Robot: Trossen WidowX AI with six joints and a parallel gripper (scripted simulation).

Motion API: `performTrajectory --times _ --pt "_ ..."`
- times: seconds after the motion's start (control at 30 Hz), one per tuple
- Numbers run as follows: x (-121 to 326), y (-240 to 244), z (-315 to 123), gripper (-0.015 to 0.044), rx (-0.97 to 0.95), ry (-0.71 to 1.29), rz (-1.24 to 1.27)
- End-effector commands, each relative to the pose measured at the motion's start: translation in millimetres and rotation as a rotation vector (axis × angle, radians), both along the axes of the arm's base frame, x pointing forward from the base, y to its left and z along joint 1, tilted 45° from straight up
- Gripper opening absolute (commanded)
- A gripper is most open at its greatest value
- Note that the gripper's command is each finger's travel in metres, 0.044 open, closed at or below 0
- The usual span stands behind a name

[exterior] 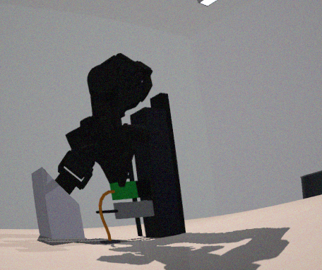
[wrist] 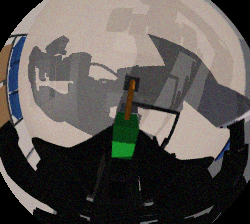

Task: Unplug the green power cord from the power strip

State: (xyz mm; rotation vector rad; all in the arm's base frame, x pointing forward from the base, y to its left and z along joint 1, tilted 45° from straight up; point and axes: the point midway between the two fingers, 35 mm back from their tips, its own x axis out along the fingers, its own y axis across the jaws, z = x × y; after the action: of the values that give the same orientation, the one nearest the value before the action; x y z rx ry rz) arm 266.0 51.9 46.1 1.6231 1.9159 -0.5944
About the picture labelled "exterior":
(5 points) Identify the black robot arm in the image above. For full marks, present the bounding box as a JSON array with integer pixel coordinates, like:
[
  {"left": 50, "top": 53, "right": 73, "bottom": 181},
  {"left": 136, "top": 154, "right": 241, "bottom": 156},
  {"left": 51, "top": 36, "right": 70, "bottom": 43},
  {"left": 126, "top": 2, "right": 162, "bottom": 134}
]
[{"left": 55, "top": 53, "right": 153, "bottom": 195}]

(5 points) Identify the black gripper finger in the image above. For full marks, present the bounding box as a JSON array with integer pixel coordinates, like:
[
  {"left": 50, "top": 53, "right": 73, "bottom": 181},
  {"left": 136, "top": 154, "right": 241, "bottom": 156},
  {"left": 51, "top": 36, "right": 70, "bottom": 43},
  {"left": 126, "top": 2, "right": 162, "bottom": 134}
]
[
  {"left": 104, "top": 147, "right": 137, "bottom": 187},
  {"left": 90, "top": 155, "right": 117, "bottom": 183}
]

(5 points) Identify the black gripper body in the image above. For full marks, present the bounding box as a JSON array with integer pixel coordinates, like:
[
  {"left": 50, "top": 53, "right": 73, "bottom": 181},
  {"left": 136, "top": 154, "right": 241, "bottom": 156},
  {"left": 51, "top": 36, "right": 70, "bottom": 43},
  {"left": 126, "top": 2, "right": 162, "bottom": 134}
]
[{"left": 79, "top": 105, "right": 151, "bottom": 160}]

